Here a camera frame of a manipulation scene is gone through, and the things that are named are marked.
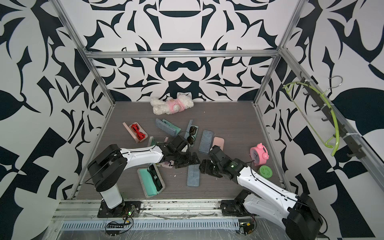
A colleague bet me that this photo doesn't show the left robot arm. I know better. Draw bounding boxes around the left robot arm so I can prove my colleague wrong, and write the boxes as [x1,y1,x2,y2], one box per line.
[87,136,200,210]

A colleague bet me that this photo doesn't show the grey case black sunglasses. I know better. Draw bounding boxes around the grey case black sunglasses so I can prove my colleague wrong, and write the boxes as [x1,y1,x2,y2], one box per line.
[184,120,199,147]

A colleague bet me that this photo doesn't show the black connector with cables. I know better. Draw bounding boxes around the black connector with cables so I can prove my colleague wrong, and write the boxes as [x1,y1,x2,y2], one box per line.
[105,221,126,231]

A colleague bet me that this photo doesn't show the pink alarm clock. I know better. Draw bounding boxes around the pink alarm clock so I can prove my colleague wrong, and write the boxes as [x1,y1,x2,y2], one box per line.
[250,143,270,166]

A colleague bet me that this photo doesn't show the teal case black sunglasses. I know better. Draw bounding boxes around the teal case black sunglasses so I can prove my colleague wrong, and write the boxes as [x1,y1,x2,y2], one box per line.
[137,164,166,198]

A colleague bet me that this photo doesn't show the grey case white glasses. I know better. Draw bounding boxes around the grey case white glasses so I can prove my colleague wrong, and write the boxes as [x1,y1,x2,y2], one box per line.
[198,130,214,155]

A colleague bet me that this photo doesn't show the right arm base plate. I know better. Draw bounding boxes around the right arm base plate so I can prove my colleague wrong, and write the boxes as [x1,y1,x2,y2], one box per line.
[220,200,250,217]

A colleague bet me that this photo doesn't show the green clothes hanger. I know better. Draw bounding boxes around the green clothes hanger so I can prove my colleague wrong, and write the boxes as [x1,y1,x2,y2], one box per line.
[283,82,335,154]

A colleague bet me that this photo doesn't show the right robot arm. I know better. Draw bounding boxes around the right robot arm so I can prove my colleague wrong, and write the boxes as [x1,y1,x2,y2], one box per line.
[199,146,324,240]

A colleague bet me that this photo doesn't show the white pink plush toy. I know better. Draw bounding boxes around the white pink plush toy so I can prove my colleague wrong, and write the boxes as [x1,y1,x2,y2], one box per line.
[150,94,194,116]

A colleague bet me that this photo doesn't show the empty grey teal case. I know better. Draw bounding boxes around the empty grey teal case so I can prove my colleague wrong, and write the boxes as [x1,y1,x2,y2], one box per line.
[155,119,182,137]

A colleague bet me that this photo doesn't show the pink case thin glasses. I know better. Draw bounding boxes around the pink case thin glasses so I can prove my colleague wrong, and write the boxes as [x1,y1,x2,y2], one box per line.
[212,137,225,150]

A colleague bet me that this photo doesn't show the black wall hook rack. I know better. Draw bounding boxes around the black wall hook rack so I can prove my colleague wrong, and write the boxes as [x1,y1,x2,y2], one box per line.
[300,73,366,160]

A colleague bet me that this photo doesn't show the small black electronics box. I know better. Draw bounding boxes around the small black electronics box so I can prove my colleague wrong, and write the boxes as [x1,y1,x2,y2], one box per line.
[238,222,257,236]

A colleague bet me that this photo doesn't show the teal case yellow glasses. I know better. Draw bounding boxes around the teal case yellow glasses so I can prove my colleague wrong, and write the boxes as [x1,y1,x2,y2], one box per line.
[148,136,158,147]

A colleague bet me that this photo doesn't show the pink case purple glasses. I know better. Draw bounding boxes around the pink case purple glasses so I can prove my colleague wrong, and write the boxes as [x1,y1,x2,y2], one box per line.
[161,161,174,169]

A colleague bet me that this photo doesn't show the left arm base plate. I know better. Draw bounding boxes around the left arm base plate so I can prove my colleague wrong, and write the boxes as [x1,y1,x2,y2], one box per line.
[97,200,142,219]

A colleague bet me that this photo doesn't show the pink case red glasses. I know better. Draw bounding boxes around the pink case red glasses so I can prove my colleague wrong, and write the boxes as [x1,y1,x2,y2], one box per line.
[123,122,148,143]

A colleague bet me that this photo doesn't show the green round tin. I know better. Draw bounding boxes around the green round tin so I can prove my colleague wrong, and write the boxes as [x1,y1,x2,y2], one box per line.
[258,166,273,179]

